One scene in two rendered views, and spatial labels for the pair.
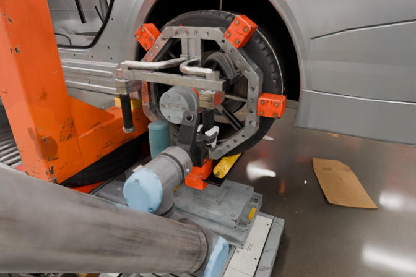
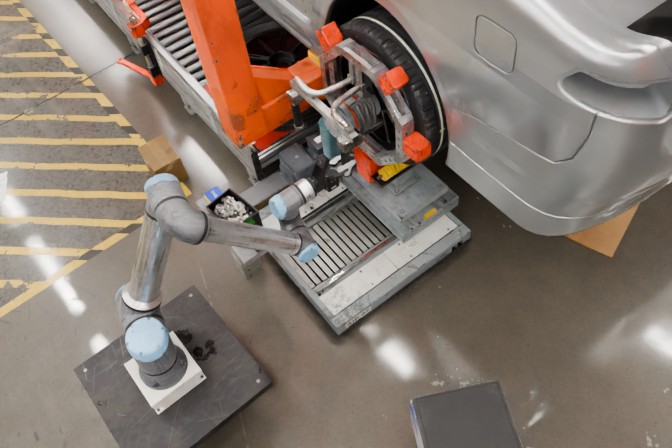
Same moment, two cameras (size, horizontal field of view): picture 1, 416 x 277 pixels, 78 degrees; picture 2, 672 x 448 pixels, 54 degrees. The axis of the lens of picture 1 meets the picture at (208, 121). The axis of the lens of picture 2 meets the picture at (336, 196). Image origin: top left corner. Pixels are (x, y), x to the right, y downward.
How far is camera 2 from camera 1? 1.97 m
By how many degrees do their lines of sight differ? 39
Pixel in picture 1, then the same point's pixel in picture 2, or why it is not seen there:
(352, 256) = (520, 290)
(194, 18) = (367, 39)
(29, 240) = (223, 239)
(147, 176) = (279, 202)
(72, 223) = (233, 236)
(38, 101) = (230, 91)
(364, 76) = (487, 158)
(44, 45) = (236, 49)
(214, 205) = (390, 194)
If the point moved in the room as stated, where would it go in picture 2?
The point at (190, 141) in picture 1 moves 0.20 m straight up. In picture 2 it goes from (318, 178) to (312, 143)
